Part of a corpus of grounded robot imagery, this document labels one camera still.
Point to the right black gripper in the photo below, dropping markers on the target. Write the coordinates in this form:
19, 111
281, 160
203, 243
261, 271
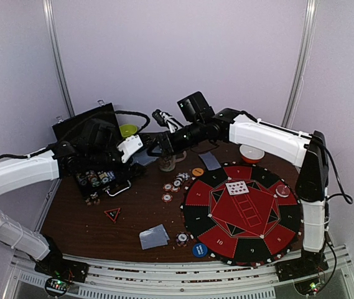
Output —
166, 143

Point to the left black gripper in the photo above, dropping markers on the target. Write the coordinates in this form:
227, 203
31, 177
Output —
125, 171

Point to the dealt card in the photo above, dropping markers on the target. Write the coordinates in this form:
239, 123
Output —
210, 161
148, 243

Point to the orange big blind button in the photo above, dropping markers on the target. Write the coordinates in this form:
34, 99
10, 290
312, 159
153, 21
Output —
197, 171

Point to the blue playing card deck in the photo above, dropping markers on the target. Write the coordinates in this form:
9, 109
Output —
142, 158

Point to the stack of poker chips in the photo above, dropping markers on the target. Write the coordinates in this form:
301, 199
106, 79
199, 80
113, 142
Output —
179, 180

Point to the red triangular chip holder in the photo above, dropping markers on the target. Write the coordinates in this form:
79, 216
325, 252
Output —
113, 214

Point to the face-up diamonds card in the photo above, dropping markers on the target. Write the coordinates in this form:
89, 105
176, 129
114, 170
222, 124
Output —
237, 188

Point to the clear red round button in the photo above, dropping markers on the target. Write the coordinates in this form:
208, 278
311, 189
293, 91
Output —
283, 191

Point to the blue small blind button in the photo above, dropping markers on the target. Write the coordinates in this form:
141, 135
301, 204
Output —
199, 250

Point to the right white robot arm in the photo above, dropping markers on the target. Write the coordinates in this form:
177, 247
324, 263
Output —
306, 151

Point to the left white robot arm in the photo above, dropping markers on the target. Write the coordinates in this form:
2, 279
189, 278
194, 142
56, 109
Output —
17, 171

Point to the black poker chip case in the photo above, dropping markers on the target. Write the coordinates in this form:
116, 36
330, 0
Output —
91, 194

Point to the front right chip row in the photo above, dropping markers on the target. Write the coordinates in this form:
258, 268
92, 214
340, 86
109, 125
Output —
93, 179

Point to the chip row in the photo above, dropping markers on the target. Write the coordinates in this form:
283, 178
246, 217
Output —
93, 179
81, 179

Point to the small card decks in case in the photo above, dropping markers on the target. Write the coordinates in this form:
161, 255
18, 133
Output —
106, 177

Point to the front left chip row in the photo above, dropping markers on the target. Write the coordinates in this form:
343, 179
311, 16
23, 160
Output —
81, 179

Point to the green plastic bowl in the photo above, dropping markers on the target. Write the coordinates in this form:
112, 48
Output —
128, 130

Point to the white orange bowl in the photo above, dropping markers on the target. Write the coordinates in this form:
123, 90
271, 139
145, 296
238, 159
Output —
250, 154

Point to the white floral ceramic mug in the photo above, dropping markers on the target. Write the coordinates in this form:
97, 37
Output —
167, 164

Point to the loose chip middle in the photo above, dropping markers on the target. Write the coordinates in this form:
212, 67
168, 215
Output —
167, 187

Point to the loose chip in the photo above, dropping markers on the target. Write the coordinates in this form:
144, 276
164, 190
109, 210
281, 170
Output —
167, 187
167, 197

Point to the loose chip front left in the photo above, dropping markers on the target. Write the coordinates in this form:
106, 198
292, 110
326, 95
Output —
167, 197

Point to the round red black poker mat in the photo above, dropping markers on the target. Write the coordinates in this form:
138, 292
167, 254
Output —
248, 229

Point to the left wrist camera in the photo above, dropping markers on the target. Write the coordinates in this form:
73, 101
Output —
129, 146

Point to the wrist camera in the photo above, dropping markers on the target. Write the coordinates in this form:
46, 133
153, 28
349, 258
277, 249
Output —
166, 120
129, 146

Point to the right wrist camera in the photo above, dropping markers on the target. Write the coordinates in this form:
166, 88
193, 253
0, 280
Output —
166, 120

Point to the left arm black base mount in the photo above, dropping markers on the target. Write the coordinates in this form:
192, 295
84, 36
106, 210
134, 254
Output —
62, 269

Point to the right aluminium frame post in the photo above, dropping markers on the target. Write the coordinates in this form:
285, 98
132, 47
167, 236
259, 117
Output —
302, 60

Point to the aluminium frame post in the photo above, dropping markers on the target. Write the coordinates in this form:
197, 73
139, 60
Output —
62, 81
302, 60

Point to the aluminium front rail base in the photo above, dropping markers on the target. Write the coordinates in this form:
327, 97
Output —
116, 279

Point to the left aluminium frame post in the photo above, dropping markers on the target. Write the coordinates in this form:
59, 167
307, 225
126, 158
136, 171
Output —
62, 81

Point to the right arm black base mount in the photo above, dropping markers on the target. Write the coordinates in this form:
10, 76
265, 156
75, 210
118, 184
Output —
301, 268

